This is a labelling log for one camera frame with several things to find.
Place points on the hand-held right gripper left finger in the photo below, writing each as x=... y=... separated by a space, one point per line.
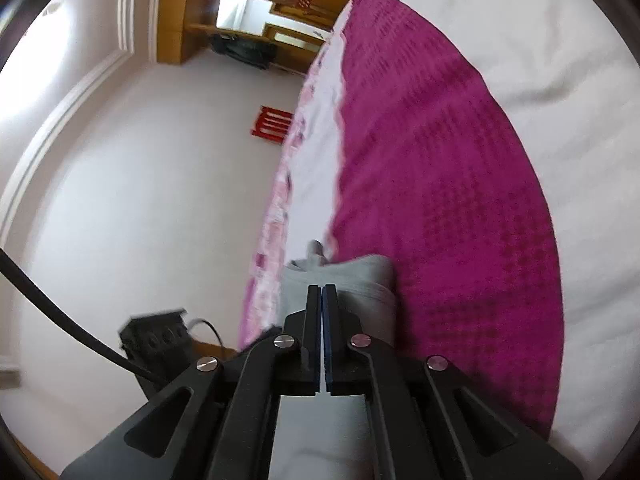
x=312 y=340

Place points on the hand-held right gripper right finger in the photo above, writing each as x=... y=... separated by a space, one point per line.
x=328 y=340

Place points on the grey pants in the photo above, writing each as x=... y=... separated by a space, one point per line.
x=350 y=280

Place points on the pink striped floral bedspread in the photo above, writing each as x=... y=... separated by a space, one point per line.
x=440 y=185

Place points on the red wooden chair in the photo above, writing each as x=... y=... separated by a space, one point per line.
x=270 y=124

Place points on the dark hanging jacket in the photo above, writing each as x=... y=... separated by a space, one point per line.
x=245 y=50

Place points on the wooden wardrobe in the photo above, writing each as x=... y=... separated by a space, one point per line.
x=175 y=10

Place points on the red dotted box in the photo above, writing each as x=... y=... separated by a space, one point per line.
x=304 y=2

